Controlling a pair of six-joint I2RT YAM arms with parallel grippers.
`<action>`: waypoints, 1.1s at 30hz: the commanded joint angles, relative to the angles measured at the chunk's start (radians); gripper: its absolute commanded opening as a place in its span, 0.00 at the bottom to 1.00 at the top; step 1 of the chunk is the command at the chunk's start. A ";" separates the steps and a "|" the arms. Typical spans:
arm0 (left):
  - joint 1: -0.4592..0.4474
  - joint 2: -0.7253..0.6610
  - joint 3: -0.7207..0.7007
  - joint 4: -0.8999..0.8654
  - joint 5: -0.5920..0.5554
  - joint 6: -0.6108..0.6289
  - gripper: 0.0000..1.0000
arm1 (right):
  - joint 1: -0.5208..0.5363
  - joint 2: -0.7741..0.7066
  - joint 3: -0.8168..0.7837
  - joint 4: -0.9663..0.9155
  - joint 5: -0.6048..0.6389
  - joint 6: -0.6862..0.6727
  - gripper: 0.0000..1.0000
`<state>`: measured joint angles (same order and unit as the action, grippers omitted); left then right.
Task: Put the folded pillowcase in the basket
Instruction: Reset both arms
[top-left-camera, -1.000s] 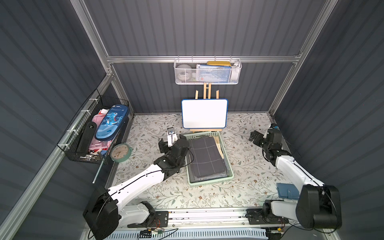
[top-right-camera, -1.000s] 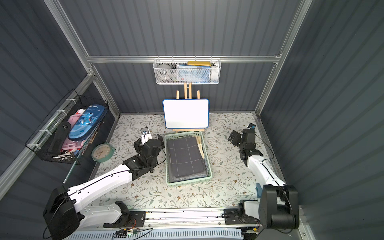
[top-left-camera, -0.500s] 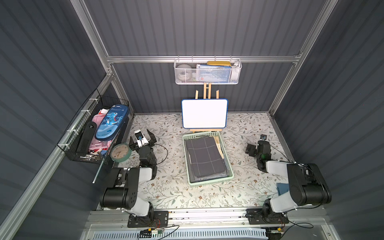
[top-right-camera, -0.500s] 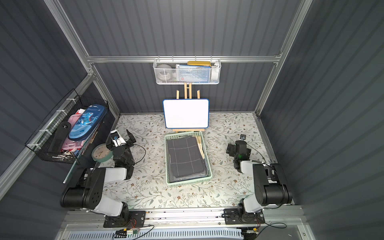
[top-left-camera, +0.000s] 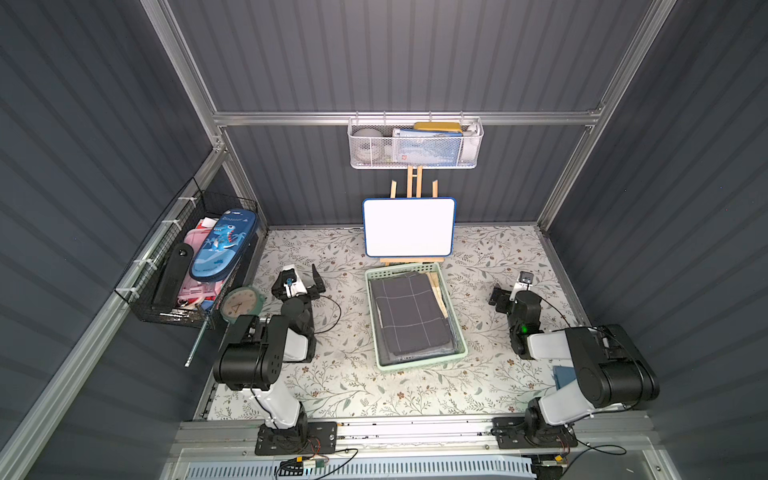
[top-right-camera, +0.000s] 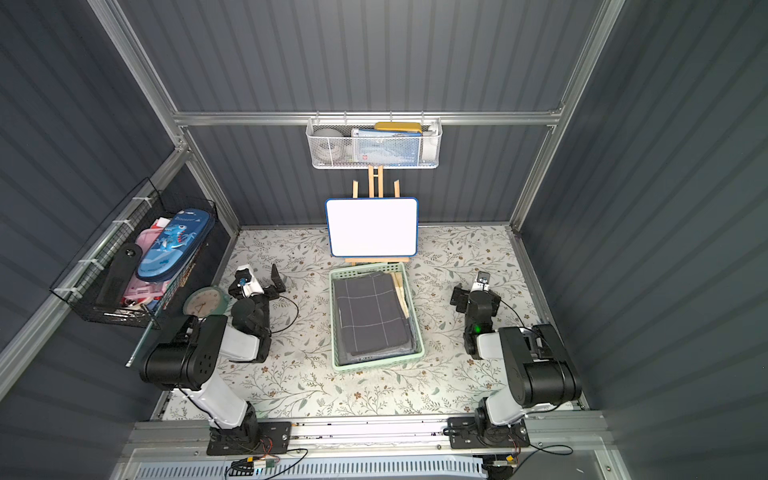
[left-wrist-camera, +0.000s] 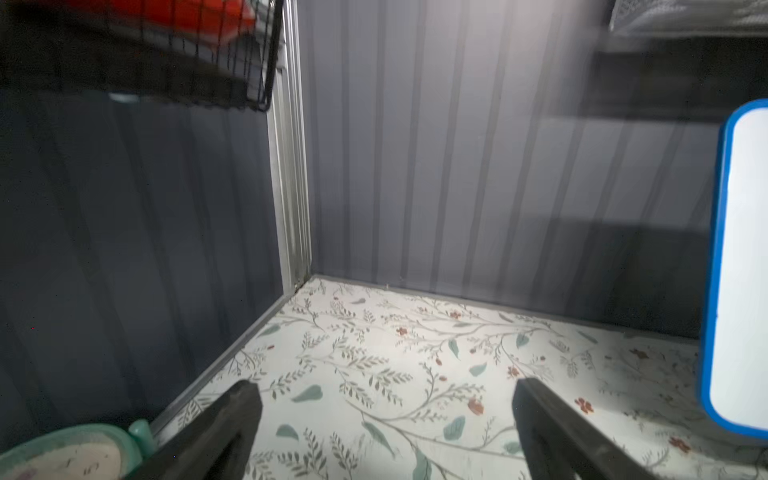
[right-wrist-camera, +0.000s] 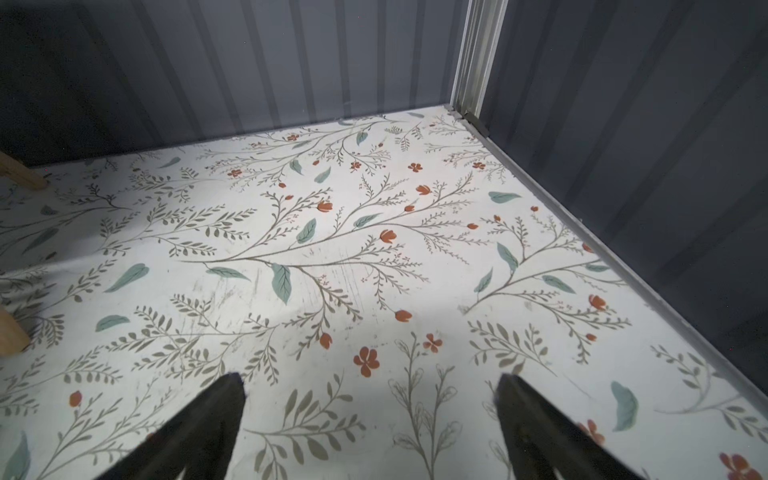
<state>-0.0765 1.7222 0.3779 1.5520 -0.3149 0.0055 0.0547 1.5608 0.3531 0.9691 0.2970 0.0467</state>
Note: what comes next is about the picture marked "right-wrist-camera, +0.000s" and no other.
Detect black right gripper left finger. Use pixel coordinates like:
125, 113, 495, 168
99, 373, 246, 479

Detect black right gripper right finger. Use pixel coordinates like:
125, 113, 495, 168
494, 374, 638, 479

